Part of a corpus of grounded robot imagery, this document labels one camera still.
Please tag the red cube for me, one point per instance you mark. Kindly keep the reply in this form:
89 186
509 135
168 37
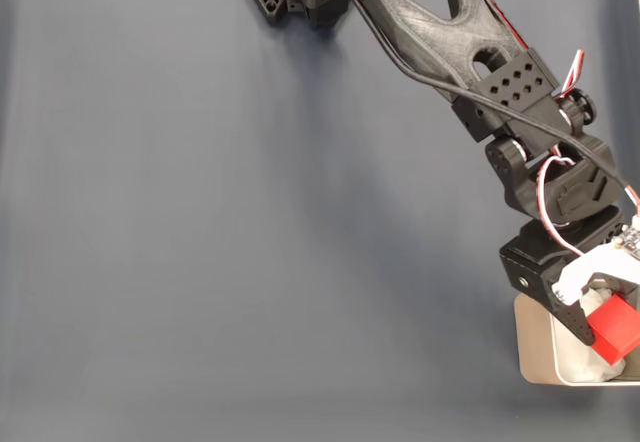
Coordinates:
617 329

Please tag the beige metal box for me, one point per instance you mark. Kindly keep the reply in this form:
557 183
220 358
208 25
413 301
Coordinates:
532 342

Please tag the white crumpled paper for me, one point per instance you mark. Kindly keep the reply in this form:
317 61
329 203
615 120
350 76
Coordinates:
580 362

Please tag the dark grey table mat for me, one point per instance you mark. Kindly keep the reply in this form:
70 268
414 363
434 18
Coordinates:
250 262

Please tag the white camera board mount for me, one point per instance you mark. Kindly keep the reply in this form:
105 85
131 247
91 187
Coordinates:
595 262

